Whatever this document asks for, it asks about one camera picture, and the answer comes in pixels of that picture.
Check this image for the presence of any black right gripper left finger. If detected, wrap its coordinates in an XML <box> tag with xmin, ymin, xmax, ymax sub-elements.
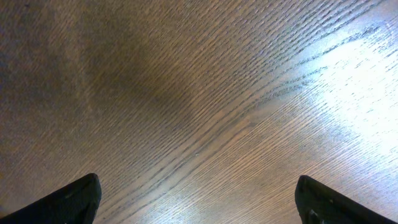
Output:
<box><xmin>1</xmin><ymin>173</ymin><xmax>101</xmax><ymax>224</ymax></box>

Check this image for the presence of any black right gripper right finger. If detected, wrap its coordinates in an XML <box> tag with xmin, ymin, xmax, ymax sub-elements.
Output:
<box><xmin>295</xmin><ymin>175</ymin><xmax>397</xmax><ymax>224</ymax></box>

